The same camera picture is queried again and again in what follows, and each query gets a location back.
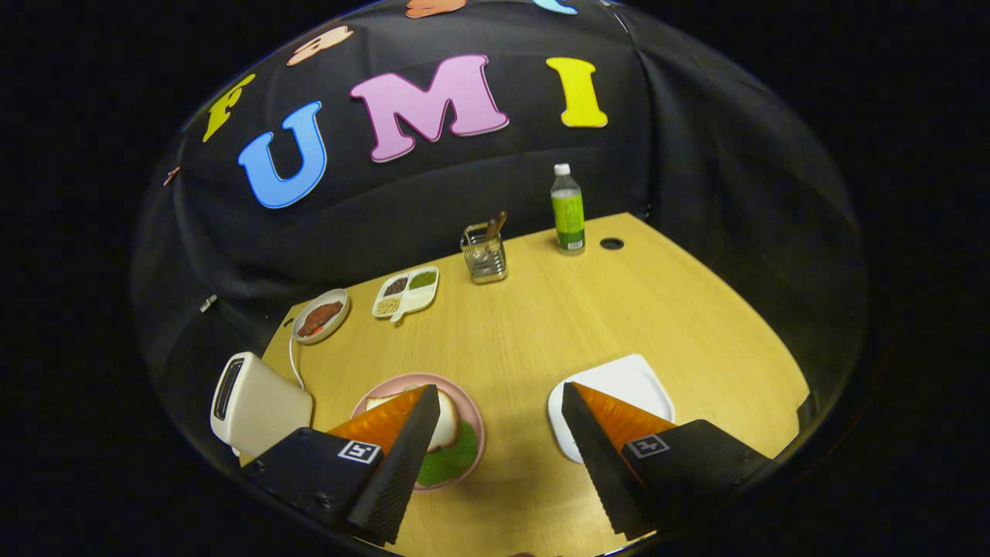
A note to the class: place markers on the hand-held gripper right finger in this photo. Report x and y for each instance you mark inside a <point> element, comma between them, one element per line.
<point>595,464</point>

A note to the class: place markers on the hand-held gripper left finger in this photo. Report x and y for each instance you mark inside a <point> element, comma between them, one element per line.
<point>402,472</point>

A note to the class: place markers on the green lettuce leaf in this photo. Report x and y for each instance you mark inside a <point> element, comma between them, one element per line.
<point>456,464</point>

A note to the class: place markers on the plain bread slice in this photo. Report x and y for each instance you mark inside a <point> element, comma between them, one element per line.
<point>445,425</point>

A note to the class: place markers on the white square plate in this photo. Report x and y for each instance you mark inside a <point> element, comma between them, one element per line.
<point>626,379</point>

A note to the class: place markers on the pink round plate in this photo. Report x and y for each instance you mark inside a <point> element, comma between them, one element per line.
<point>464,402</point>

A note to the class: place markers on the white toaster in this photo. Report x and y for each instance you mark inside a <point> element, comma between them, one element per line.
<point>267,410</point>

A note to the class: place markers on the white divided bean dish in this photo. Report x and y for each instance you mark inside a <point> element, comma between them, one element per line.
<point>414,302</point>

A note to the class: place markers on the raw red meat steak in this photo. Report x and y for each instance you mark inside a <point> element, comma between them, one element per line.
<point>321,317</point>

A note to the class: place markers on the beige round plate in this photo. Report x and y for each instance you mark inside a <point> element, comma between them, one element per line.
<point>342,297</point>

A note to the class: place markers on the green label drink bottle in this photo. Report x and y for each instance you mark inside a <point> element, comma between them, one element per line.
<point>568,216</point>

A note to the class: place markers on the white cloth clip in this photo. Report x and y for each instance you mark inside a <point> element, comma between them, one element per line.
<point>209,302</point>

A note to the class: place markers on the black backdrop cloth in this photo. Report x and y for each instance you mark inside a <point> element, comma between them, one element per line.
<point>696,193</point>

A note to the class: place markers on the red cloth clip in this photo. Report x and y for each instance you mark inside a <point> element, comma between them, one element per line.
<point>171,175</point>

